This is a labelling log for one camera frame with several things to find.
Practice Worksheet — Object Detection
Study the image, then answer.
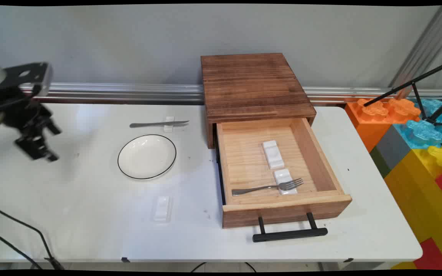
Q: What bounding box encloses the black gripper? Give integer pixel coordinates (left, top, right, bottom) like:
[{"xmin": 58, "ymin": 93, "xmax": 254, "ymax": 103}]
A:
[{"xmin": 0, "ymin": 94, "xmax": 63, "ymax": 162}]

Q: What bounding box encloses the silver table knife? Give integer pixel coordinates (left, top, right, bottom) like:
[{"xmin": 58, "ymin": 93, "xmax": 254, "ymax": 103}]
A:
[{"xmin": 129, "ymin": 120, "xmax": 190, "ymax": 128}]

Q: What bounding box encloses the white plate black rim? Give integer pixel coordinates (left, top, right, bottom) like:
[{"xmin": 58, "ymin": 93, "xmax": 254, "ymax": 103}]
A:
[{"xmin": 117, "ymin": 134, "xmax": 177, "ymax": 180}]

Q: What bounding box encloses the dark wooden drawer cabinet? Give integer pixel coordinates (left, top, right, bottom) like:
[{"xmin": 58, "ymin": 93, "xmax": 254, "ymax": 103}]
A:
[{"xmin": 201, "ymin": 53, "xmax": 317, "ymax": 149}]

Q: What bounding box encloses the silver fork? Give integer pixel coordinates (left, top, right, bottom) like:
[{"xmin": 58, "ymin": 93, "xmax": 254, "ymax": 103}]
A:
[{"xmin": 231, "ymin": 178, "xmax": 304, "ymax": 196}]

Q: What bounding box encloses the orange plastic building block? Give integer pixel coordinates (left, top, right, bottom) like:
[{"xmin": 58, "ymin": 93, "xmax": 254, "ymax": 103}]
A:
[{"xmin": 345, "ymin": 98, "xmax": 422, "ymax": 153}]

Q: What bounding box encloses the grey plastic building block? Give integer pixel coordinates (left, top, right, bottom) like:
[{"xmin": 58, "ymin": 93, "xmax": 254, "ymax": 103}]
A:
[{"xmin": 374, "ymin": 126, "xmax": 412, "ymax": 169}]

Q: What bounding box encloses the black tripod stand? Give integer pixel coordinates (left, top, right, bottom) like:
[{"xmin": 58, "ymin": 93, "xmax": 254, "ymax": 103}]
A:
[{"xmin": 363, "ymin": 57, "xmax": 442, "ymax": 127}]

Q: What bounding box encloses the large yellow building block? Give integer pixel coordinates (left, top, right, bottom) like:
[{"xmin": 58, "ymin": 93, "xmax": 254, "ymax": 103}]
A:
[{"xmin": 384, "ymin": 146, "xmax": 442, "ymax": 270}]

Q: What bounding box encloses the light blue building block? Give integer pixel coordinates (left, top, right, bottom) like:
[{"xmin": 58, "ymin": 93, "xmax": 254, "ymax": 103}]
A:
[{"xmin": 394, "ymin": 99, "xmax": 442, "ymax": 150}]

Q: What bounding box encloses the slanted aluminium profile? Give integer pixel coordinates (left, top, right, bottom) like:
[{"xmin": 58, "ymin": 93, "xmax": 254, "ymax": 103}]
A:
[{"xmin": 388, "ymin": 5, "xmax": 442, "ymax": 89}]

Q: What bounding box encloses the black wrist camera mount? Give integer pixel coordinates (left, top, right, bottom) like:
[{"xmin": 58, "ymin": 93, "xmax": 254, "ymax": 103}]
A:
[{"xmin": 0, "ymin": 62, "xmax": 53, "ymax": 98}]

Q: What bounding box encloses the horizontal aluminium rail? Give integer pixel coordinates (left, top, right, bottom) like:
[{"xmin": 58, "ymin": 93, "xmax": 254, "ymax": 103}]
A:
[{"xmin": 20, "ymin": 82, "xmax": 442, "ymax": 105}]

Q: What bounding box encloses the black floor cable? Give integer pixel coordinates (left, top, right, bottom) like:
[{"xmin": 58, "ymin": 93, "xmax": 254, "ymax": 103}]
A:
[{"xmin": 190, "ymin": 262, "xmax": 257, "ymax": 273}]

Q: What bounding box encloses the wooden drawer black handle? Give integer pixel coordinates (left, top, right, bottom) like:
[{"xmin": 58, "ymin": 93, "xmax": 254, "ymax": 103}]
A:
[{"xmin": 213, "ymin": 117, "xmax": 353, "ymax": 243}]

